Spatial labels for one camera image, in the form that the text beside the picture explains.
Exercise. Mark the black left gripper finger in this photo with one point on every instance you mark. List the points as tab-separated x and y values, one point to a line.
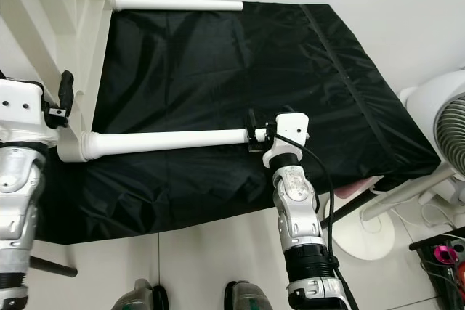
67	88

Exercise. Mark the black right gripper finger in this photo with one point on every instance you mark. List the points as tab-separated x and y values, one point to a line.
251	127

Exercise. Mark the white plastic children table top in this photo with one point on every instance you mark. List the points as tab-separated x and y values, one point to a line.
73	5

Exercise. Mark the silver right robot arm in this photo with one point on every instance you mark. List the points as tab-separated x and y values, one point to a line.
294	208

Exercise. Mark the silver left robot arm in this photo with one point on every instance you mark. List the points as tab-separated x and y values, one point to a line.
18	208

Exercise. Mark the black cloth table cover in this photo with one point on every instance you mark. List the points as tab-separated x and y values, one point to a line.
225	70

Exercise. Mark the black metal table leg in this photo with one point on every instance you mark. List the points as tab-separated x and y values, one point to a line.
338	212
58	266

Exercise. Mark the grey robot right leg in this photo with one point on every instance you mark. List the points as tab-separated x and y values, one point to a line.
251	297

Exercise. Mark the grey robot leg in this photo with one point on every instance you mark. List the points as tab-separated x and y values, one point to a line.
251	297
139	295

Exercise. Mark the white standing fan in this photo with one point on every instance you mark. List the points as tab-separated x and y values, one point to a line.
436	107

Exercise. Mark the grey robot left leg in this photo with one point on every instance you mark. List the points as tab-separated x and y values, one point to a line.
139	295

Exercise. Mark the magenta metal part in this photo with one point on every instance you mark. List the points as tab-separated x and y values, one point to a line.
445	254

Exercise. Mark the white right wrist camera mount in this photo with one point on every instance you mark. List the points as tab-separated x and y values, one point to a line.
294	128

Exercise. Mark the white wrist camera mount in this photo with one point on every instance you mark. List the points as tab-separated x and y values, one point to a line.
294	128
22	107

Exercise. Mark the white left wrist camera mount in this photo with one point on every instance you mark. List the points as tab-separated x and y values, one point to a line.
22	107

